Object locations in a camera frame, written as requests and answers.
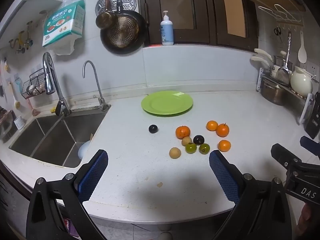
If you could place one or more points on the small white cup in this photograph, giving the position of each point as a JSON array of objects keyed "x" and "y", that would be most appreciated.
[{"x": 18, "y": 122}]

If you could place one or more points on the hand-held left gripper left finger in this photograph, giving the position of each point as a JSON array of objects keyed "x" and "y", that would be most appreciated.
[{"x": 93, "y": 175}]

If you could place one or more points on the dark perforated pan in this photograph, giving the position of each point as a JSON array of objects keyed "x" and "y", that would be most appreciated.
[{"x": 122, "y": 32}]

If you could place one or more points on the wooden cutting board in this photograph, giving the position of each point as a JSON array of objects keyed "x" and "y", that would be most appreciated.
[{"x": 275, "y": 0}]

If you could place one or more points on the person's right hand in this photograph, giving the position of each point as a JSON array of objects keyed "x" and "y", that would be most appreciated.
[{"x": 305, "y": 217}]

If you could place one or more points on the green plate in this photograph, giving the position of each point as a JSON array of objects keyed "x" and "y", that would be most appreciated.
[{"x": 167, "y": 103}]

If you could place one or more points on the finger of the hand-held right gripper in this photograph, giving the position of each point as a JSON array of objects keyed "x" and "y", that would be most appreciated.
[
  {"x": 282, "y": 155},
  {"x": 310, "y": 143}
]

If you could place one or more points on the steel pot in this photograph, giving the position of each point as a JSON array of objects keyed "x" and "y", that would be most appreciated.
[{"x": 273, "y": 92}]

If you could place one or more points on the white round object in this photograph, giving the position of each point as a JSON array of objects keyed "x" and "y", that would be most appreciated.
[{"x": 165, "y": 236}]

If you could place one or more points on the white ceramic jug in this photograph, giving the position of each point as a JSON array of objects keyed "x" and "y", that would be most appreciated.
[{"x": 301, "y": 81}]

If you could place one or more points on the medium orange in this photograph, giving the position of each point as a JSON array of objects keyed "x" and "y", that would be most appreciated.
[{"x": 212, "y": 125}]

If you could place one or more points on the black scissors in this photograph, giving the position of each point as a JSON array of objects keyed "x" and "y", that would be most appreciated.
[{"x": 277, "y": 32}]

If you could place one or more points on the large orange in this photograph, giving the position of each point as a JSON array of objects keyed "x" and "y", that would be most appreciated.
[{"x": 182, "y": 132}]

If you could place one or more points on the paper towel pack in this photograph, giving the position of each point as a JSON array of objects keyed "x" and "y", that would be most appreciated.
[{"x": 63, "y": 23}]

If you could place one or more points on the pale blue bowl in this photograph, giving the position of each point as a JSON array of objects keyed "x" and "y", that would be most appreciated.
[{"x": 83, "y": 150}]

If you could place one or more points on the steel cup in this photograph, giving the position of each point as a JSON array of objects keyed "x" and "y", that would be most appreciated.
[{"x": 278, "y": 60}]

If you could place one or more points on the soap pump bottle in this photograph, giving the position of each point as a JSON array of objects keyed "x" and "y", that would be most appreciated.
[{"x": 167, "y": 31}]

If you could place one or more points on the green plum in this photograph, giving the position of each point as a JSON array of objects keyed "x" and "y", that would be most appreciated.
[
  {"x": 204, "y": 148},
  {"x": 190, "y": 148}
]

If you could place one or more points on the tan longan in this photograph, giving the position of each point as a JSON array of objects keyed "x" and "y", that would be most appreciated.
[
  {"x": 186, "y": 141},
  {"x": 174, "y": 152}
]

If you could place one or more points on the white wall socket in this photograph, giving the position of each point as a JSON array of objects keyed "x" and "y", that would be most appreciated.
[{"x": 311, "y": 67}]

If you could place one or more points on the chrome kitchen faucet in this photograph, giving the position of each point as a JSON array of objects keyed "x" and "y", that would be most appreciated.
[{"x": 50, "y": 80}]

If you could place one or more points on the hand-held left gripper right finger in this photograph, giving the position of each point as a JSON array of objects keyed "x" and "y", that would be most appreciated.
[{"x": 223, "y": 177}]

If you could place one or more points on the pink package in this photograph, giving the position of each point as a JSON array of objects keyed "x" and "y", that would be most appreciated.
[{"x": 69, "y": 227}]

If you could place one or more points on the bicycle shaped wall hook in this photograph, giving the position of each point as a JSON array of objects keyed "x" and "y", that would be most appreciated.
[{"x": 21, "y": 41}]

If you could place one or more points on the wooden chopsticks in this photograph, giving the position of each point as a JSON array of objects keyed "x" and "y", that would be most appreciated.
[{"x": 91, "y": 137}]

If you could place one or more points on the metal dish rack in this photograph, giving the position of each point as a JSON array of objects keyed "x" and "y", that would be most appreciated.
[{"x": 306, "y": 110}]

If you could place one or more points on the small copper saucepan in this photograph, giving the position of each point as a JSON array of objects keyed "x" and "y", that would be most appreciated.
[{"x": 106, "y": 20}]

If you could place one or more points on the thin gooseneck faucet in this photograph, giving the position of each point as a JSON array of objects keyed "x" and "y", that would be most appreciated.
[{"x": 96, "y": 80}]

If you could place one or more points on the steel sink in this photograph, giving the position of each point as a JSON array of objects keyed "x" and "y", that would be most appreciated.
[{"x": 50, "y": 140}]

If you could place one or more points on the white rice spoon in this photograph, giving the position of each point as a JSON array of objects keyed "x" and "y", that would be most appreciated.
[{"x": 302, "y": 51}]

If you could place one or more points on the small orange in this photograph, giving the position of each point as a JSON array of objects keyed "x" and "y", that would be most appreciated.
[{"x": 224, "y": 145}]

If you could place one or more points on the black box with label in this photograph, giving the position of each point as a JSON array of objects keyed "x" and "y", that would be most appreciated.
[{"x": 313, "y": 122}]

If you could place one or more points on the dark wooden window frame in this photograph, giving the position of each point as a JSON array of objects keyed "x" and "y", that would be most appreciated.
[{"x": 200, "y": 17}]

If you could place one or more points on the dark purple plum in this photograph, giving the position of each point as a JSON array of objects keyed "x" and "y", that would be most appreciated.
[
  {"x": 152, "y": 128},
  {"x": 198, "y": 139}
]

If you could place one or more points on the orange with stem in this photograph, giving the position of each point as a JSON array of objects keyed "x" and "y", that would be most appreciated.
[{"x": 222, "y": 130}]

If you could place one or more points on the steel skimmer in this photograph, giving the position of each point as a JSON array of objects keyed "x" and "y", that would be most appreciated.
[{"x": 287, "y": 65}]

